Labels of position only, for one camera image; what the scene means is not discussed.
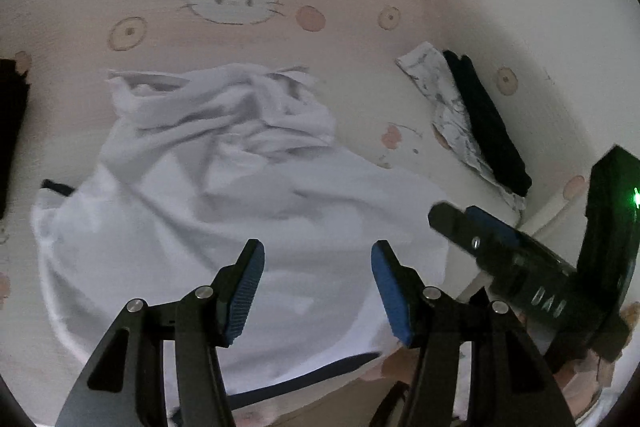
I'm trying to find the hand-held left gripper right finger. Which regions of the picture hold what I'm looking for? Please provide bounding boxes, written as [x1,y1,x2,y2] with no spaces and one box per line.
[371,241,576,427]

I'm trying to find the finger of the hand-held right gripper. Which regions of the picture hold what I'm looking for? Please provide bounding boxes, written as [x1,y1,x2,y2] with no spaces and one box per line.
[465,205,546,258]
[429,202,501,278]

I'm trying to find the narrow black folded garment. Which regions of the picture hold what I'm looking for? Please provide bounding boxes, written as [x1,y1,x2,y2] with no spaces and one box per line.
[442,50,533,198]

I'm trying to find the white garment with black trim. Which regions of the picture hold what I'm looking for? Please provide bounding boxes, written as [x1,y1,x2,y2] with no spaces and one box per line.
[30,64,451,410]

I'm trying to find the person's right hand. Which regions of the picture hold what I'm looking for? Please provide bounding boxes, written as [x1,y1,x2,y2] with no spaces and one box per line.
[552,349,616,403]

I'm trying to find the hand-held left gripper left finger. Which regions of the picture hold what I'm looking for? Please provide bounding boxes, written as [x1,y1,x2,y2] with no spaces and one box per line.
[55,238,265,427]

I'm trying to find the grey patterned white folded cloth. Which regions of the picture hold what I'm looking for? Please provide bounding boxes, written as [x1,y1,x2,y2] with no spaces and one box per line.
[395,42,528,212]

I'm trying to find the large black folded garment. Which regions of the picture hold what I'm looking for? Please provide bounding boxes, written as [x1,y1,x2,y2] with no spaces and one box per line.
[0,59,29,220]

